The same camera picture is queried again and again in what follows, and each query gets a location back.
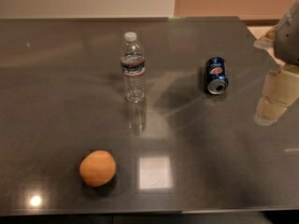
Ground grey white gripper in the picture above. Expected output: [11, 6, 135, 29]
[254, 0, 299, 126]

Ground orange fruit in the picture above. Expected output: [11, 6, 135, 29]
[79, 150, 116, 188]

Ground clear plastic water bottle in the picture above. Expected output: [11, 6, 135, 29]
[120, 32, 146, 104]

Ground blue pepsi soda can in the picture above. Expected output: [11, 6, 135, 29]
[206, 57, 229, 95]

